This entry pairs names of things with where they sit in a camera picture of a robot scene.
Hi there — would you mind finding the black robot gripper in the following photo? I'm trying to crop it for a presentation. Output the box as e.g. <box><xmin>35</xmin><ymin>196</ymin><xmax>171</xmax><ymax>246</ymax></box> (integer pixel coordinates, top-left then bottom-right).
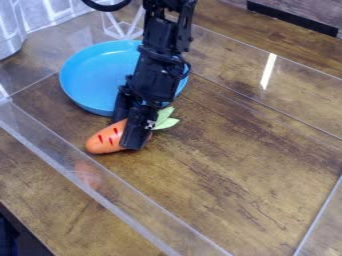
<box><xmin>113</xmin><ymin>46</ymin><xmax>191</xmax><ymax>150</ymax></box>

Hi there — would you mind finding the orange toy carrot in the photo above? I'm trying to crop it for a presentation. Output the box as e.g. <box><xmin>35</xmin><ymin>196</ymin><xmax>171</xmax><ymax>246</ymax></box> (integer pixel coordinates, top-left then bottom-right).
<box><xmin>86</xmin><ymin>107</ymin><xmax>179</xmax><ymax>154</ymax></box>

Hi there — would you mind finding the blue round tray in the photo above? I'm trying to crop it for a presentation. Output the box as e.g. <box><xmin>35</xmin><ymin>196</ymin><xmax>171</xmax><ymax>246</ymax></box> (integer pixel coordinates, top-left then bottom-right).
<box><xmin>59</xmin><ymin>39</ymin><xmax>191</xmax><ymax>118</ymax></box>

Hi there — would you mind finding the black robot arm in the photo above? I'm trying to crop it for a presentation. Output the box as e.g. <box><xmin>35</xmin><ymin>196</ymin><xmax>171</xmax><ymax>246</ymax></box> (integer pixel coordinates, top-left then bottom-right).
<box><xmin>113</xmin><ymin>0</ymin><xmax>198</xmax><ymax>150</ymax></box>

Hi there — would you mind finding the clear acrylic corner stand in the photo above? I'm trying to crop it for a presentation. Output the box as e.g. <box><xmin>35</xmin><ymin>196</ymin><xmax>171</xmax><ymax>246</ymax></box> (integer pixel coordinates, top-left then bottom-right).
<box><xmin>102</xmin><ymin>4</ymin><xmax>145</xmax><ymax>40</ymax></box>

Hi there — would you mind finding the white patterned curtain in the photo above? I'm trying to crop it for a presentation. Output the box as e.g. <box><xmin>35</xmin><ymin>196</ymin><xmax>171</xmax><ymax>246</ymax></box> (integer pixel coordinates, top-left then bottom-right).
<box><xmin>0</xmin><ymin>0</ymin><xmax>94</xmax><ymax>60</ymax></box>

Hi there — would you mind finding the dark wooden ledge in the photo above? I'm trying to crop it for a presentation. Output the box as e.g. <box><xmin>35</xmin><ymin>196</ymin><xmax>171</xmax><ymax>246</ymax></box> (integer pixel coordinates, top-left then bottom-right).
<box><xmin>248</xmin><ymin>0</ymin><xmax>340</xmax><ymax>38</ymax></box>

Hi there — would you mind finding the clear acrylic barrier wall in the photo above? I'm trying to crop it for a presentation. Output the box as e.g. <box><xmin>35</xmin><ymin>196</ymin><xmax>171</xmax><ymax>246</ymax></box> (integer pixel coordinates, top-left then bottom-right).
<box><xmin>0</xmin><ymin>87</ymin><xmax>233</xmax><ymax>256</ymax></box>

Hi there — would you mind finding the black cable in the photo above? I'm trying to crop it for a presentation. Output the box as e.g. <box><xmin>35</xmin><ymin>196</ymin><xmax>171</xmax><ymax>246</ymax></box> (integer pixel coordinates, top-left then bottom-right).
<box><xmin>81</xmin><ymin>0</ymin><xmax>134</xmax><ymax>13</ymax></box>

